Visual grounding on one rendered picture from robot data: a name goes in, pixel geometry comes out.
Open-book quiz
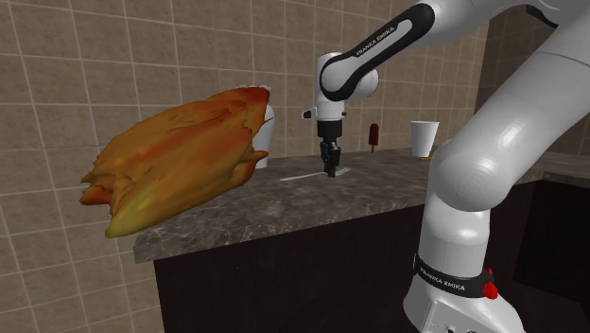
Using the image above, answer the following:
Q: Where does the white paper cup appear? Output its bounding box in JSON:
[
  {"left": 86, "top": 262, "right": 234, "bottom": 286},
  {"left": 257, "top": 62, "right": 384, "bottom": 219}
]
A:
[{"left": 409, "top": 120, "right": 441, "bottom": 159}]

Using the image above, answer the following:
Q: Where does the orange yellow leafy plant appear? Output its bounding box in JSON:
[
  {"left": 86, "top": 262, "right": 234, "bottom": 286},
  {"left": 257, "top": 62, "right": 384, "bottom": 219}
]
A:
[{"left": 78, "top": 85, "right": 277, "bottom": 239}]

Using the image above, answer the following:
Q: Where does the white vase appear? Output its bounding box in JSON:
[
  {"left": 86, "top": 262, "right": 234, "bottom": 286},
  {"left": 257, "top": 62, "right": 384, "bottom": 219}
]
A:
[{"left": 234, "top": 84, "right": 277, "bottom": 170}]

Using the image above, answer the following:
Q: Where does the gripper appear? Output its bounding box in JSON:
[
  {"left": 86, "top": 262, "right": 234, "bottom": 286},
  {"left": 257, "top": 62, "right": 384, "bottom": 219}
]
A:
[{"left": 317, "top": 119, "right": 344, "bottom": 179}]

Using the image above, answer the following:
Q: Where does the white flat utensil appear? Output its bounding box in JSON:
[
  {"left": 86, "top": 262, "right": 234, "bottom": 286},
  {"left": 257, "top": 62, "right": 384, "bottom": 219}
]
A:
[{"left": 279, "top": 166, "right": 352, "bottom": 183}]

